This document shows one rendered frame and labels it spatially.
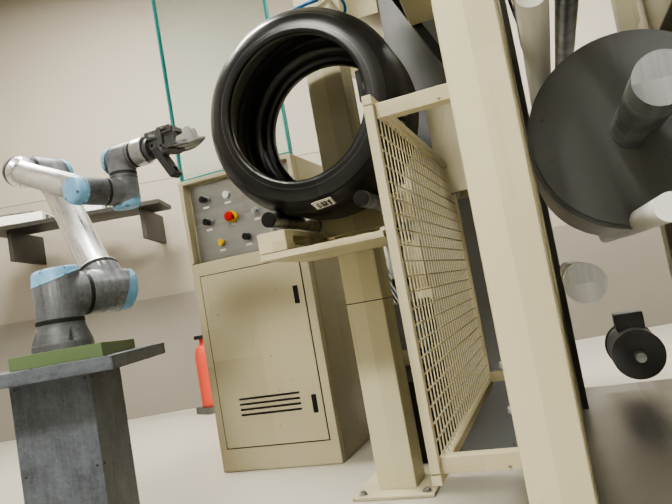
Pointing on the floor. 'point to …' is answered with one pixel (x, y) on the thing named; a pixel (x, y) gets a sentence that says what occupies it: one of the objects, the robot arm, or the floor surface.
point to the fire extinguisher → (203, 379)
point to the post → (368, 296)
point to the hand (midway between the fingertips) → (201, 140)
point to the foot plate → (396, 490)
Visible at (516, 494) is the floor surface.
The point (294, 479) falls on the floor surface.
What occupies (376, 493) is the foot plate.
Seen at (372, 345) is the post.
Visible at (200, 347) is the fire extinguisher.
